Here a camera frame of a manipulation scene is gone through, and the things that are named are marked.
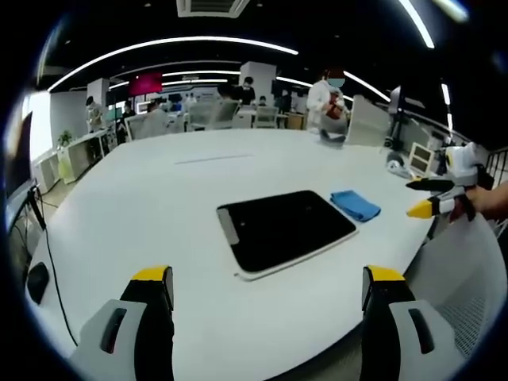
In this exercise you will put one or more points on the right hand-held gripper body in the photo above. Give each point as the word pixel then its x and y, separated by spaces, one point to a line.
pixel 462 166

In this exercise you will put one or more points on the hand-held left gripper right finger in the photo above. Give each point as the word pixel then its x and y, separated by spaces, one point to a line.
pixel 401 317

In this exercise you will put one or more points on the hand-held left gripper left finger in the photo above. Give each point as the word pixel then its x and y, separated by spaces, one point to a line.
pixel 119 317

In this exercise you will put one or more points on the blue cleaning cloth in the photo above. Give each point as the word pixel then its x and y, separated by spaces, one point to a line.
pixel 355 204

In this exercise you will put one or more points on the black tray with white rim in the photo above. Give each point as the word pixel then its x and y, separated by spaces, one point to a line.
pixel 283 232

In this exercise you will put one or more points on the person's right hand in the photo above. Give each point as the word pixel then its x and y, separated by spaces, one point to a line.
pixel 486 202

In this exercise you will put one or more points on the white wooden crate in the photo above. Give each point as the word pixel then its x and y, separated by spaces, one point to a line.
pixel 420 158

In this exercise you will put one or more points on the white mesh office chair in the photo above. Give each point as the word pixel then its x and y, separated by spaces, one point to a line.
pixel 460 278

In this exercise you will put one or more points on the black monitor stand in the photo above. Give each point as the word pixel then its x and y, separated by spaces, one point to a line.
pixel 397 119

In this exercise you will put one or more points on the black computer mouse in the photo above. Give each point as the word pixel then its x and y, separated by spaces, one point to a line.
pixel 37 282

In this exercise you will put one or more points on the dark object on table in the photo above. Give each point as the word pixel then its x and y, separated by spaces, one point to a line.
pixel 331 138

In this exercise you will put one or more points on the white low shelf cabinet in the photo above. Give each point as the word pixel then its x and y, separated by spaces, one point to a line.
pixel 75 156

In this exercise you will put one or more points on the green potted plant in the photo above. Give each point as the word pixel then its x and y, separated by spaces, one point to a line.
pixel 64 139

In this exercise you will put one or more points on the black monitor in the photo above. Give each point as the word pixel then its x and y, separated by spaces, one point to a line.
pixel 18 158

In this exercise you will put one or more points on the grey mesh office chair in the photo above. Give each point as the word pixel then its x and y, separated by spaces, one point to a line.
pixel 214 115

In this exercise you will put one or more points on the red wall screen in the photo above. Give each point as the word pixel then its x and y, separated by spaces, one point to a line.
pixel 145 84

